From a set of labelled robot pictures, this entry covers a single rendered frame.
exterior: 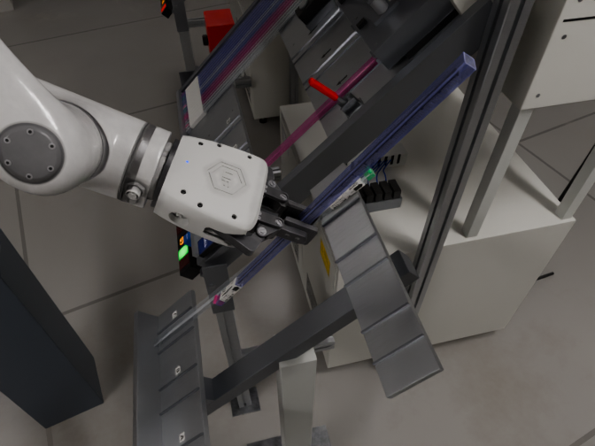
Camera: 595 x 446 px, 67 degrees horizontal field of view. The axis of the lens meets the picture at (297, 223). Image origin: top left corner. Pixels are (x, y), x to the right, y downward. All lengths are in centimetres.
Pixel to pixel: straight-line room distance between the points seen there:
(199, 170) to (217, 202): 4
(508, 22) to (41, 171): 65
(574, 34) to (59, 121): 80
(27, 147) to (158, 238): 167
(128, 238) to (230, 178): 163
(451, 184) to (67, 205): 181
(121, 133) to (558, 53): 73
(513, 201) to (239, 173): 99
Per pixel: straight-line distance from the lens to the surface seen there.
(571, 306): 204
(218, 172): 47
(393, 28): 80
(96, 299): 193
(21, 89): 40
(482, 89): 83
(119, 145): 45
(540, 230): 133
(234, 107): 118
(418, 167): 138
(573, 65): 98
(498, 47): 80
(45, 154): 39
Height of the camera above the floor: 148
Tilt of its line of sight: 47 degrees down
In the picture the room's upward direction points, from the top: straight up
